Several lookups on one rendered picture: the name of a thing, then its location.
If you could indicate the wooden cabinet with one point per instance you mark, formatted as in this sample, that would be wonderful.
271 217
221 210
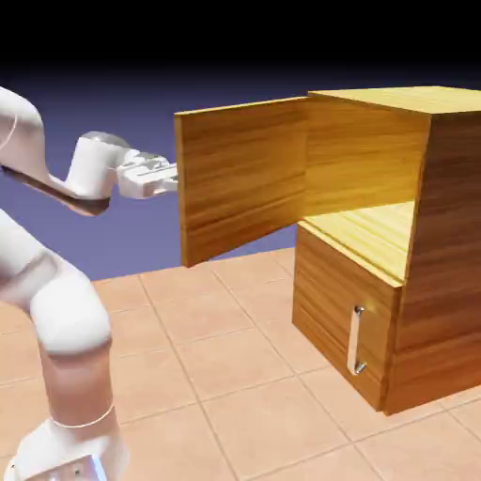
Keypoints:
436 263

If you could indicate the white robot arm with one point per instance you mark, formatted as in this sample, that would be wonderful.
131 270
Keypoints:
67 319

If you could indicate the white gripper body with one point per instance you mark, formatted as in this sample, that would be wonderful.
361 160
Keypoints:
144 181

